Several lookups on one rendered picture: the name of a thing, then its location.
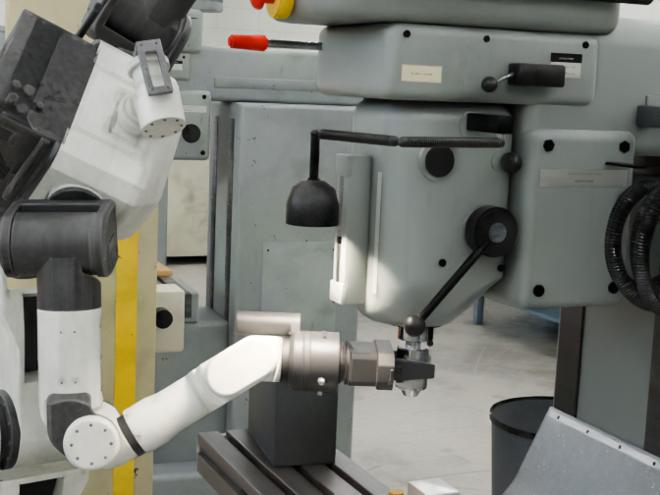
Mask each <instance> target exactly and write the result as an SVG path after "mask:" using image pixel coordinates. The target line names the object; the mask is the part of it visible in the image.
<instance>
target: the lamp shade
mask: <svg viewBox="0 0 660 495"><path fill-rule="evenodd" d="M286 224H289V225H293V226H301V227H335V226H338V225H339V202H338V198H337V195H336V192H335V189H334V188H333V187H332V186H331V185H330V184H328V183H327V182H326V181H323V180H320V179H319V178H318V179H310V178H307V179H306V180H301V181H299V182H298V183H296V184H295V185H294V186H292V189H291V191H290V194H289V197H288V200H287V202H286Z"/></svg>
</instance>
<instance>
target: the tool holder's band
mask: <svg viewBox="0 0 660 495"><path fill-rule="evenodd" d="M397 353H398V354H400V355H403V356H409V357H424V356H427V355H428V354H429V348H428V347H427V346H425V345H423V344H421V347H419V348H409V347H407V346H406V343H403V344H400V345H399V346H397Z"/></svg>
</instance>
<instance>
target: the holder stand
mask: <svg viewBox="0 0 660 495"><path fill-rule="evenodd" d="M338 391H339V384H338V389H337V392H322V395H321V396H319V395H317V392H314V391H294V390H292V389H291V388H290V387H289V386H288V382H281V380H280V382H268V381H261V382H259V383H257V384H256V385H254V386H252V387H251V388H249V398H248V429H247V430H248V432H249V434H250V435H251V436H252V438H253V439H254V441H255V442H256V443H257V445H258V446H259V447H260V449H261V450H262V452H263V453H264V454H265V456H266V457H267V459H268V460H269V461H270V463H271V464H272V466H274V467H287V466H305V465H322V464H334V463H335V458H336V435H337V413H338Z"/></svg>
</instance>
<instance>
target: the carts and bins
mask: <svg viewBox="0 0 660 495"><path fill-rule="evenodd" d="M553 400H554V397H551V396H531V397H518V398H511V399H507V400H503V401H500V402H498V403H496V404H493V406H492V407H491V408H490V411H489V419H490V420H491V495H502V494H503V493H504V492H505V490H506V489H507V488H508V487H509V486H510V484H511V483H512V482H513V480H514V479H515V477H516V475H517V473H518V471H519V469H520V467H521V465H522V463H523V460H524V458H525V456H526V454H527V452H528V450H529V448H530V446H531V444H532V442H533V440H534V437H535V435H536V433H537V431H538V429H539V427H540V425H541V423H542V421H543V419H544V417H545V415H546V414H547V412H548V410H549V408H550V406H551V407H553Z"/></svg>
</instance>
